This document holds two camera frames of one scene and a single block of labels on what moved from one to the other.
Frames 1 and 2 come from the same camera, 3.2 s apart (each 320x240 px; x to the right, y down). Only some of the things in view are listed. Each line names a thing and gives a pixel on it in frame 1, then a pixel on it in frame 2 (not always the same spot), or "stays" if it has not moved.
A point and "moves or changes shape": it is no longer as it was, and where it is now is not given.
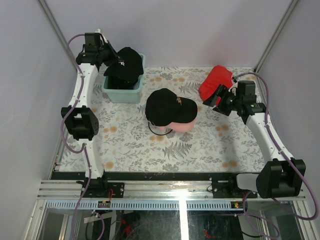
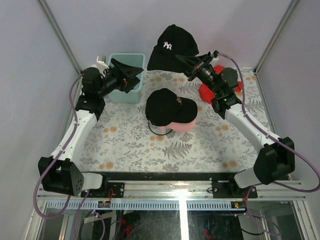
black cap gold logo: [164, 107] stays
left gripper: [113, 57] to [126, 84]
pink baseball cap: [179, 127] stays
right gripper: [222, 91] to [193, 71]
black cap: [124, 73] moves or changes shape
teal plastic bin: [125, 96] stays
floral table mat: [216, 142] stays
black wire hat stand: [149, 126] stays
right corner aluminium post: [288, 13] stays
